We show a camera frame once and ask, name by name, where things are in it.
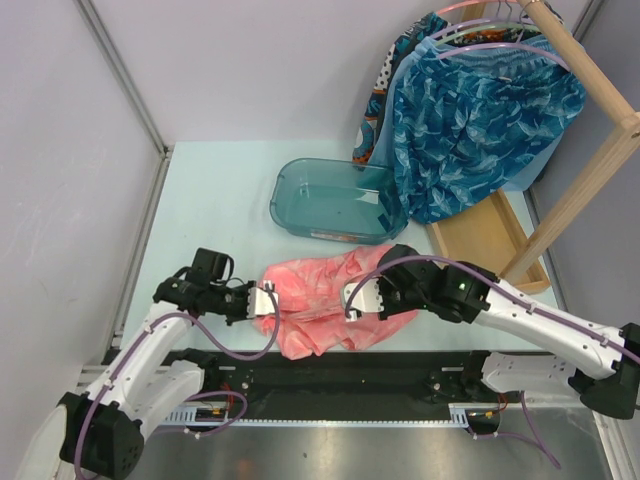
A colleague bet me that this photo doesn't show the light blue shorts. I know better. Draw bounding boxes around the light blue shorts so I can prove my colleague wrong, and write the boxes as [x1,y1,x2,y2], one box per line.
[367,37,556,191]

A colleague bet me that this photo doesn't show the pink patterned shorts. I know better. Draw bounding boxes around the pink patterned shorts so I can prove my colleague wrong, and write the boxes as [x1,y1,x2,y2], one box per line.
[263,245,417,360]

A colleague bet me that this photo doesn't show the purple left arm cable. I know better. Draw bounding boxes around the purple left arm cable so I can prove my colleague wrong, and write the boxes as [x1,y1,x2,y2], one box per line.
[74,284,282,480]

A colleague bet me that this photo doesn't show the aluminium frame post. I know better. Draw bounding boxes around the aluminium frame post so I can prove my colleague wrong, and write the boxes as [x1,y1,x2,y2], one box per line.
[73,0,169,159]

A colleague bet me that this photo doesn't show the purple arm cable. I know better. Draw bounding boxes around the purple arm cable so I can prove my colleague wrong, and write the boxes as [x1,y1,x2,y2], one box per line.
[74,284,282,480]
[346,255,640,471]

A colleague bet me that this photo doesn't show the wooden clothes rack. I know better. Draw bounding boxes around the wooden clothes rack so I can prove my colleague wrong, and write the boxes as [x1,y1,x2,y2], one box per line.
[426,1,639,310]

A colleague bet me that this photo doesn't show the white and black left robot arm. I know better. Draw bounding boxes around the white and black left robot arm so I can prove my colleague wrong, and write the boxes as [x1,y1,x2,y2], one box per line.
[17,248,277,479]

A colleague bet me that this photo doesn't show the pink rear plastic hanger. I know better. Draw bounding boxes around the pink rear plastic hanger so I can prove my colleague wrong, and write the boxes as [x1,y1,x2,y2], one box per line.
[435,0,519,16]

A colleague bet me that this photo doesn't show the orange and teal printed shorts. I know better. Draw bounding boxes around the orange and teal printed shorts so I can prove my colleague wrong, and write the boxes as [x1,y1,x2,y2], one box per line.
[351,12,451,171]

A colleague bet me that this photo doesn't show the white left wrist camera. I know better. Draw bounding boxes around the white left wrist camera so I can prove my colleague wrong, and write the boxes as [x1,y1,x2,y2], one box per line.
[247,281,278,319]

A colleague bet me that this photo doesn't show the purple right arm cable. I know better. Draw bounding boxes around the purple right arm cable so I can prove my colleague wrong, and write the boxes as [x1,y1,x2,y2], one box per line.
[346,255,640,471]

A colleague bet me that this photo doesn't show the blue leaf-print shorts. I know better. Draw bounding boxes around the blue leaf-print shorts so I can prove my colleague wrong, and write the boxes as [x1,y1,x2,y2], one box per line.
[387,39,587,225]

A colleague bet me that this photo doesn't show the purple plastic hanger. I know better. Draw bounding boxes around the purple plastic hanger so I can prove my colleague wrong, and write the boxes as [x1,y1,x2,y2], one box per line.
[437,40,571,74]
[430,3,541,44]

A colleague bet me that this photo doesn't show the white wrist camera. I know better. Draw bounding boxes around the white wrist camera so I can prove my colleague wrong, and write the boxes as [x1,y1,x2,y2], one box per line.
[247,281,278,319]
[340,277,384,322]

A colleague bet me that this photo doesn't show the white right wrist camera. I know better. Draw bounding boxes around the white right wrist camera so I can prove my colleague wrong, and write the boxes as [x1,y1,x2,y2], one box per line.
[340,277,384,322]

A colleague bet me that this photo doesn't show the teal plastic tub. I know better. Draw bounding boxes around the teal plastic tub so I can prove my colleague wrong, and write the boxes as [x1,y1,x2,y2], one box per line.
[269,158,408,245]

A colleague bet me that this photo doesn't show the green plastic hanger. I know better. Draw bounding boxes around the green plastic hanger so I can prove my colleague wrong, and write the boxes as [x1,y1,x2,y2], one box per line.
[434,22,541,48]

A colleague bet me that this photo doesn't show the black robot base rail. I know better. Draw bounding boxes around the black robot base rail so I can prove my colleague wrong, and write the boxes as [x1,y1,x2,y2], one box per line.
[204,350,519,422]

